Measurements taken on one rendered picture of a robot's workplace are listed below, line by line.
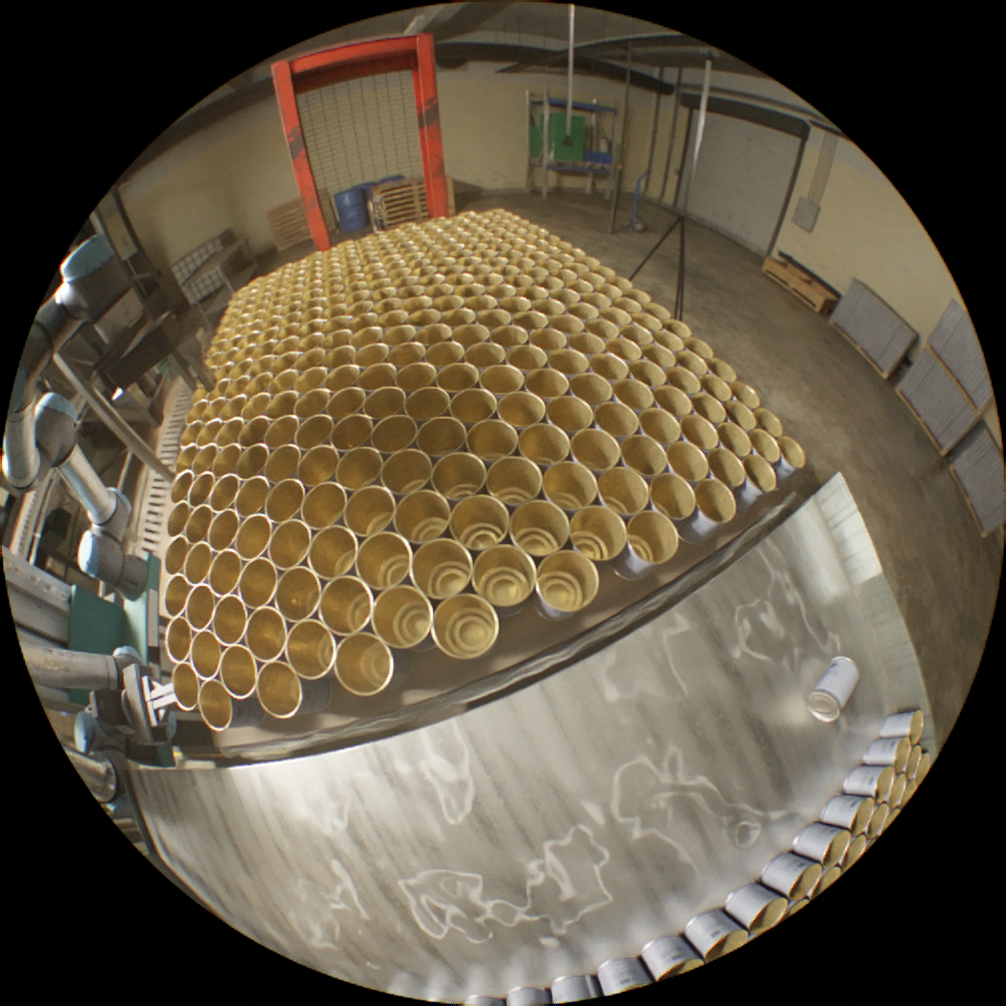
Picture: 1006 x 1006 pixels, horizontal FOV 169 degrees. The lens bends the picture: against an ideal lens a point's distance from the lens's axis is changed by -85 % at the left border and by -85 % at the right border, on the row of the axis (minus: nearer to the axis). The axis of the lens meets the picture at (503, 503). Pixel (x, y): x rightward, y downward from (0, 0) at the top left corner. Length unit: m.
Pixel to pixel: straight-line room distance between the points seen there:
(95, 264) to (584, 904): 1.01
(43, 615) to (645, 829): 1.44
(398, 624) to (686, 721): 0.40
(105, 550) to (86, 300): 0.79
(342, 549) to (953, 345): 7.15
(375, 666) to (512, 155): 10.00
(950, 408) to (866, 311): 2.10
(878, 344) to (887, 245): 2.61
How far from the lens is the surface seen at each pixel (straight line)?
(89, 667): 0.89
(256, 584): 0.53
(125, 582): 1.26
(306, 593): 0.51
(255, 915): 0.81
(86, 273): 0.58
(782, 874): 0.68
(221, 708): 0.57
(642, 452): 0.52
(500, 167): 9.89
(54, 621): 1.33
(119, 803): 1.03
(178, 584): 0.64
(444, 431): 0.51
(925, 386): 7.07
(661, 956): 0.65
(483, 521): 0.47
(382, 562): 0.47
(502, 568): 0.45
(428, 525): 0.48
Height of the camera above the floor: 1.52
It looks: 61 degrees down
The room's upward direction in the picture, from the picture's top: 2 degrees counter-clockwise
